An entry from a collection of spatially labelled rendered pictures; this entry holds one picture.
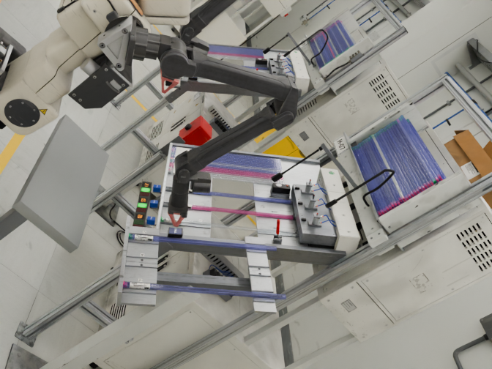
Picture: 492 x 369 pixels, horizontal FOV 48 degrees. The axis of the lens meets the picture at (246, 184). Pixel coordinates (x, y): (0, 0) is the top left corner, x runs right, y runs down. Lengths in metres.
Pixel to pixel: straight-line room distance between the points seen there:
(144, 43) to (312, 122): 2.02
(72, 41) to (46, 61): 0.10
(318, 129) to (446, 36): 2.19
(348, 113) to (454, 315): 1.38
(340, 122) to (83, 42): 2.06
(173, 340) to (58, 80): 1.17
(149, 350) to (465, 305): 2.01
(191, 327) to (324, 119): 1.65
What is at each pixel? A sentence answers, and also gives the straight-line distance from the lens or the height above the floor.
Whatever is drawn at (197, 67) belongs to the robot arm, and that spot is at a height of 1.27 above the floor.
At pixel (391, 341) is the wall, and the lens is 3.76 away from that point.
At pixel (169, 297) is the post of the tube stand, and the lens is 1.90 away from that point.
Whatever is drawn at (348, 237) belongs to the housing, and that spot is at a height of 1.25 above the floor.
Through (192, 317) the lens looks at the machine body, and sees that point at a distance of 2.30.
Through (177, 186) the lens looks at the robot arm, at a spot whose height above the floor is 0.94.
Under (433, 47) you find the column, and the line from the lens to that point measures 5.35.
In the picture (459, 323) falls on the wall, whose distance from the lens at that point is 3.62.
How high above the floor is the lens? 1.69
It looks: 18 degrees down
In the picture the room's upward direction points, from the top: 56 degrees clockwise
